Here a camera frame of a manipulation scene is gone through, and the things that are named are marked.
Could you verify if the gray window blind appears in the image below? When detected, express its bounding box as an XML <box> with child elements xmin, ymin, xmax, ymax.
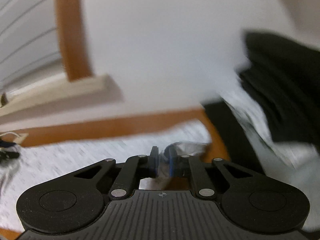
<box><xmin>0</xmin><ymin>0</ymin><xmax>67</xmax><ymax>90</ymax></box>

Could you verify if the gray folded garment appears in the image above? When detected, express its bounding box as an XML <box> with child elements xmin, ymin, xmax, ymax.
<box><xmin>250</xmin><ymin>130</ymin><xmax>320</xmax><ymax>230</ymax></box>

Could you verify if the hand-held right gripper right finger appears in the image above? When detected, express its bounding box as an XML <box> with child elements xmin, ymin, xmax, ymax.
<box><xmin>168</xmin><ymin>146</ymin><xmax>255</xmax><ymax>201</ymax></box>

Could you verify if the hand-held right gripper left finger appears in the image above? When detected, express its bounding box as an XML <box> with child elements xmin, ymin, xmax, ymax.
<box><xmin>72</xmin><ymin>146</ymin><xmax>160</xmax><ymax>201</ymax></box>

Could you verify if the beige cable outlet plate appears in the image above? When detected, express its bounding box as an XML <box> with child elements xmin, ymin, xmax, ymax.
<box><xmin>0</xmin><ymin>132</ymin><xmax>29</xmax><ymax>147</ymax></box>

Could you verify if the white patterned pajama garment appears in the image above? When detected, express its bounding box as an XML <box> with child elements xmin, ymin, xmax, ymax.
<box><xmin>0</xmin><ymin>120</ymin><xmax>213</xmax><ymax>233</ymax></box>
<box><xmin>220</xmin><ymin>85</ymin><xmax>320</xmax><ymax>170</ymax></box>

